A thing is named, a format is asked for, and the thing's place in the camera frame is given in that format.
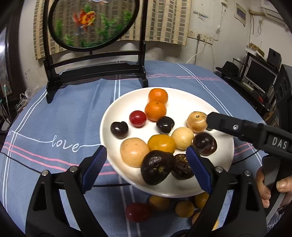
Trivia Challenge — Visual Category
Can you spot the small red fruit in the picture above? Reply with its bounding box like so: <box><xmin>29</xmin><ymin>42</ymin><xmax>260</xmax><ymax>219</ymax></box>
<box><xmin>129</xmin><ymin>110</ymin><xmax>147</xmax><ymax>128</ymax></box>

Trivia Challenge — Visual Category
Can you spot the black hat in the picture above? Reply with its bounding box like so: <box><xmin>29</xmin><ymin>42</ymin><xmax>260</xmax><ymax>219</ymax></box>
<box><xmin>216</xmin><ymin>61</ymin><xmax>243</xmax><ymax>79</ymax></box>

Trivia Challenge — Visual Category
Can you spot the yellow-green round fruit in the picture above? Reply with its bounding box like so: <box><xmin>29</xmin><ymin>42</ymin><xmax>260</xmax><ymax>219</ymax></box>
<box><xmin>194</xmin><ymin>193</ymin><xmax>210</xmax><ymax>209</ymax></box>

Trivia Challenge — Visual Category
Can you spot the dark brown rough fruit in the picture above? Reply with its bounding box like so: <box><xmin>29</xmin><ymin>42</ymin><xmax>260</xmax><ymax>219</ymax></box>
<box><xmin>171</xmin><ymin>154</ymin><xmax>195</xmax><ymax>180</ymax></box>

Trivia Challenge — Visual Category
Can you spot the small yellow fruit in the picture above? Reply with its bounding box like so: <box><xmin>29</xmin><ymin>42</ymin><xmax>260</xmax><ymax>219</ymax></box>
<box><xmin>175</xmin><ymin>200</ymin><xmax>195</xmax><ymax>218</ymax></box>
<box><xmin>149</xmin><ymin>195</ymin><xmax>171</xmax><ymax>211</ymax></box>

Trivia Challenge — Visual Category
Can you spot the mandarin orange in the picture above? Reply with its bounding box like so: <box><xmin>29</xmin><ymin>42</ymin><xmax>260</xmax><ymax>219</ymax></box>
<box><xmin>148</xmin><ymin>88</ymin><xmax>169</xmax><ymax>104</ymax></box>
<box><xmin>145</xmin><ymin>101</ymin><xmax>167</xmax><ymax>122</ymax></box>

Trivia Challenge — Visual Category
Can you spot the dark purple plum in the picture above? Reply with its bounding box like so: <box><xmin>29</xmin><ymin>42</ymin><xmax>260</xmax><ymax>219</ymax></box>
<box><xmin>156</xmin><ymin>116</ymin><xmax>175</xmax><ymax>134</ymax></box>
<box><xmin>111</xmin><ymin>121</ymin><xmax>129</xmax><ymax>139</ymax></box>

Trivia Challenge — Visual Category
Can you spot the small black speaker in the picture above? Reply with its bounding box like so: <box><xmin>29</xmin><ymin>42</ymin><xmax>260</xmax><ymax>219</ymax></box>
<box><xmin>266</xmin><ymin>48</ymin><xmax>282</xmax><ymax>69</ymax></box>

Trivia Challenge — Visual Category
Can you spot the cream dimpled fruit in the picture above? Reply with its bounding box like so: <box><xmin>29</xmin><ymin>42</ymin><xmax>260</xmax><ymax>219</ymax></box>
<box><xmin>187</xmin><ymin>111</ymin><xmax>208</xmax><ymax>133</ymax></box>

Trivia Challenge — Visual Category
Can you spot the large black speaker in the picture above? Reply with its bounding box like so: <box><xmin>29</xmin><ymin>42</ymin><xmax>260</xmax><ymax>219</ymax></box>
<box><xmin>274</xmin><ymin>65</ymin><xmax>292</xmax><ymax>110</ymax></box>

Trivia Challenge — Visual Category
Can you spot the computer monitor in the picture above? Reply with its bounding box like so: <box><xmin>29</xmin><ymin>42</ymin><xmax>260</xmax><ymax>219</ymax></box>
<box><xmin>245</xmin><ymin>58</ymin><xmax>277</xmax><ymax>92</ymax></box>

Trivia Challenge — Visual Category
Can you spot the white power cable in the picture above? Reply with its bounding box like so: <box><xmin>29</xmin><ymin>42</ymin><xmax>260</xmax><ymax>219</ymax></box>
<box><xmin>186</xmin><ymin>41</ymin><xmax>207</xmax><ymax>64</ymax></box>

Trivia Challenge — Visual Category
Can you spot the large yellow-orange fruit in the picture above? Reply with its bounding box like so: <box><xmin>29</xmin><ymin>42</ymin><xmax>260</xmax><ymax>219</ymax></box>
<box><xmin>147</xmin><ymin>134</ymin><xmax>177</xmax><ymax>154</ymax></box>

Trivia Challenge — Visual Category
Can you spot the large dark purple fruit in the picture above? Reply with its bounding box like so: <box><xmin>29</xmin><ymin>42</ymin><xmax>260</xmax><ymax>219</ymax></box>
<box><xmin>140</xmin><ymin>150</ymin><xmax>176</xmax><ymax>185</ymax></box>

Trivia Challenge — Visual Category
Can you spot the white air conditioner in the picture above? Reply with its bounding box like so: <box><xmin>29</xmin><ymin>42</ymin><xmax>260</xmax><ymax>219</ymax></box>
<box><xmin>261</xmin><ymin>0</ymin><xmax>285</xmax><ymax>20</ymax></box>

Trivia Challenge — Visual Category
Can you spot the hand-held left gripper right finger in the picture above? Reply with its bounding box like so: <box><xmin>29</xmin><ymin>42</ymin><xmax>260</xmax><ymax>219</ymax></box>
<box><xmin>186</xmin><ymin>146</ymin><xmax>267</xmax><ymax>237</ymax></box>

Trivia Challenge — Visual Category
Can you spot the wall power socket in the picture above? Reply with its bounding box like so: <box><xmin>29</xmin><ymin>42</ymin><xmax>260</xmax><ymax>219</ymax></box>
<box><xmin>188</xmin><ymin>30</ymin><xmax>214</xmax><ymax>45</ymax></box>

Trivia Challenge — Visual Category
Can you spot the cream round fruit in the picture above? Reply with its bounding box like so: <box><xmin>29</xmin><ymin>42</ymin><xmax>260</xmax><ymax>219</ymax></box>
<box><xmin>171</xmin><ymin>127</ymin><xmax>194</xmax><ymax>150</ymax></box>

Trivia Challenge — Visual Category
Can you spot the dark red mangosteen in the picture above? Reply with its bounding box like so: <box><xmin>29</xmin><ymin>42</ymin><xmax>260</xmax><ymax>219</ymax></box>
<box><xmin>193</xmin><ymin>133</ymin><xmax>218</xmax><ymax>157</ymax></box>

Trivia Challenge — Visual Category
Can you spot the tan oval fruit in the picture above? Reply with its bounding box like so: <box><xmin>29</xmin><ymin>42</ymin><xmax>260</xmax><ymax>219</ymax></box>
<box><xmin>120</xmin><ymin>138</ymin><xmax>150</xmax><ymax>168</ymax></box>

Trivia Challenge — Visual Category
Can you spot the person's right hand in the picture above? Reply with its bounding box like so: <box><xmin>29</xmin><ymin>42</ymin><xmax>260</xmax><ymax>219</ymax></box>
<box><xmin>255</xmin><ymin>167</ymin><xmax>292</xmax><ymax>209</ymax></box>

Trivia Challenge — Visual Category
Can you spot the beige checked curtain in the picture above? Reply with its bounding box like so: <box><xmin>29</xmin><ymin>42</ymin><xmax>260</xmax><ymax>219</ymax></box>
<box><xmin>33</xmin><ymin>0</ymin><xmax>192</xmax><ymax>60</ymax></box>

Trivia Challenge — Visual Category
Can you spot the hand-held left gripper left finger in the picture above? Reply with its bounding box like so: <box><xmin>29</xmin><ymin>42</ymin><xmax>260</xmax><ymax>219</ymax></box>
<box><xmin>26</xmin><ymin>145</ymin><xmax>107</xmax><ymax>237</ymax></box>

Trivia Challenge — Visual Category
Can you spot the large red fruit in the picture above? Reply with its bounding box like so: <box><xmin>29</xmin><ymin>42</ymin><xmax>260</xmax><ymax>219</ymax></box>
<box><xmin>125</xmin><ymin>202</ymin><xmax>151</xmax><ymax>223</ymax></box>

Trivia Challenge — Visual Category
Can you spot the black computer desk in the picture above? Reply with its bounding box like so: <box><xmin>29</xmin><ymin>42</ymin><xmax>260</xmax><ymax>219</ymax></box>
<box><xmin>216</xmin><ymin>67</ymin><xmax>281</xmax><ymax>114</ymax></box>

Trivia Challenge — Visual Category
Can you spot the white oval plate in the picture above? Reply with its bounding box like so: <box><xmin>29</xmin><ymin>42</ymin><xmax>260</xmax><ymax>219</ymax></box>
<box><xmin>100</xmin><ymin>87</ymin><xmax>235</xmax><ymax>198</ymax></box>

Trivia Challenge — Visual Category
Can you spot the round goldfish screen on stand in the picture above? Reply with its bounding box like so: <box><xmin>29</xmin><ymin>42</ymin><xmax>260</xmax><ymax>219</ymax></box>
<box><xmin>43</xmin><ymin>0</ymin><xmax>149</xmax><ymax>104</ymax></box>

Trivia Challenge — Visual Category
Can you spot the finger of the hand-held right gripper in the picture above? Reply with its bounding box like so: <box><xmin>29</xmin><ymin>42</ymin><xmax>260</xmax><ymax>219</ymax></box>
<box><xmin>206</xmin><ymin>112</ymin><xmax>266</xmax><ymax>149</ymax></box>

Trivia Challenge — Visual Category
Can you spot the blue striped tablecloth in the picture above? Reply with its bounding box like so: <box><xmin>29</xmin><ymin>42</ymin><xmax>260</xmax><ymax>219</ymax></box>
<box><xmin>0</xmin><ymin>60</ymin><xmax>274</xmax><ymax>237</ymax></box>

